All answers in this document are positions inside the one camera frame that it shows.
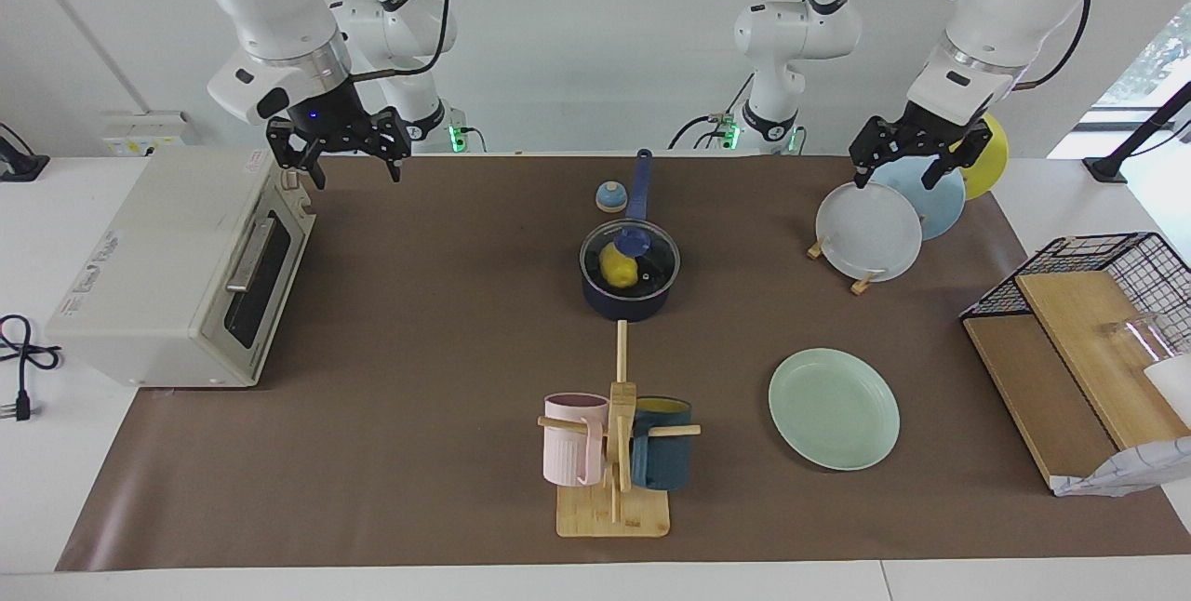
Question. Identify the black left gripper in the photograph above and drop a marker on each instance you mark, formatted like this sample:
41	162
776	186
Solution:
930	131

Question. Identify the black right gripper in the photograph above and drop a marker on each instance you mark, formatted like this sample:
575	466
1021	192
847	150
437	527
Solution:
326	122

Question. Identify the glass lid blue knob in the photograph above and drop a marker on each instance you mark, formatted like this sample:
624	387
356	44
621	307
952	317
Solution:
659	257

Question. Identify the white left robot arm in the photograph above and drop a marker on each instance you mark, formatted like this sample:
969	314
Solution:
1005	6

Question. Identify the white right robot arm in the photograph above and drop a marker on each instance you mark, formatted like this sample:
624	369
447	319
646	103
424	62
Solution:
270	6

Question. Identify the light blue plate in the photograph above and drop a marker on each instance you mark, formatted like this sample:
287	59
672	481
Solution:
940	201

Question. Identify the grey white plate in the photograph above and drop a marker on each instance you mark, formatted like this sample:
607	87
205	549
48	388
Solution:
867	231

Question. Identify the yellow plate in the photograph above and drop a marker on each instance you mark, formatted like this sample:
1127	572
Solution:
994	159

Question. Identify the wooden plate rack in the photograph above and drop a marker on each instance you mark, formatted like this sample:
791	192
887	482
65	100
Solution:
863	285

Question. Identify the pale green plate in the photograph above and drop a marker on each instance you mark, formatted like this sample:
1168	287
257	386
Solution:
833	410

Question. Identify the brown table mat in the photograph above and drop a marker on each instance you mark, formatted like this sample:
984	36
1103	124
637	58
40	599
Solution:
447	350

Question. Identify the black clamp stand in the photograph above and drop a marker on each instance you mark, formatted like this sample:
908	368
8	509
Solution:
1107	168

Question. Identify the beige toaster oven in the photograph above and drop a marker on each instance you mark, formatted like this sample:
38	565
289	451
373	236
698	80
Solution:
149	266

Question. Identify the small blue bell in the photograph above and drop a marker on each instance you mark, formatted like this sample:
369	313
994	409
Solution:
610	199

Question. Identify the clear glass cup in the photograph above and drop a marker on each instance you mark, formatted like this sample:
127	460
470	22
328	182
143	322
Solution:
1140	336

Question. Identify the dark blue saucepan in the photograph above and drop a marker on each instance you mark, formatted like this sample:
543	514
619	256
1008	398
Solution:
628	306

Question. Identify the black table clamp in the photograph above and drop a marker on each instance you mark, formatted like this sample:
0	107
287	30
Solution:
19	166

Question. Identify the white cup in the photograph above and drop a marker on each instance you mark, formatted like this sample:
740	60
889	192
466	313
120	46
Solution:
1174	387

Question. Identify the pink ribbed mug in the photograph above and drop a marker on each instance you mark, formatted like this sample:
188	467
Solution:
569	443

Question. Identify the dark teal mug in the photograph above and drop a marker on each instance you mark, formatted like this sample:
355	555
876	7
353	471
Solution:
662	457

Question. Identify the wooden mug tree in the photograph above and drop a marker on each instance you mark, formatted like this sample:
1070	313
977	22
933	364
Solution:
614	513

